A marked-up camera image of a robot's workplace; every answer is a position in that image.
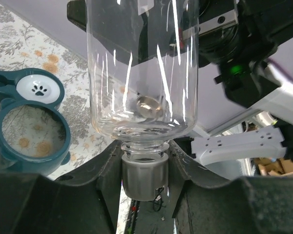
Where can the floral patterned mat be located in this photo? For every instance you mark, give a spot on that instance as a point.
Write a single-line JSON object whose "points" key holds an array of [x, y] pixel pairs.
{"points": [[24, 46]]}

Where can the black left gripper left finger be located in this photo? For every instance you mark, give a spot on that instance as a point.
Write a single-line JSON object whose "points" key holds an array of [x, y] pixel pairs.
{"points": [[82, 201]]}

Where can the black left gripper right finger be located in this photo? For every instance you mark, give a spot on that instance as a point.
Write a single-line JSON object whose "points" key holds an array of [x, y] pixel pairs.
{"points": [[202, 202]]}

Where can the clear plastic bottle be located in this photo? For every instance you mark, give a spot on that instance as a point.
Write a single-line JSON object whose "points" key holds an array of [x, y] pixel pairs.
{"points": [[114, 89]]}

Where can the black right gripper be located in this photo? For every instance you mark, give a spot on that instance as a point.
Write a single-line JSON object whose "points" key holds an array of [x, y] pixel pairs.
{"points": [[236, 36]]}

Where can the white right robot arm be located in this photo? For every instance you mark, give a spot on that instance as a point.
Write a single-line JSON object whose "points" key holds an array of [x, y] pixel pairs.
{"points": [[225, 130]]}

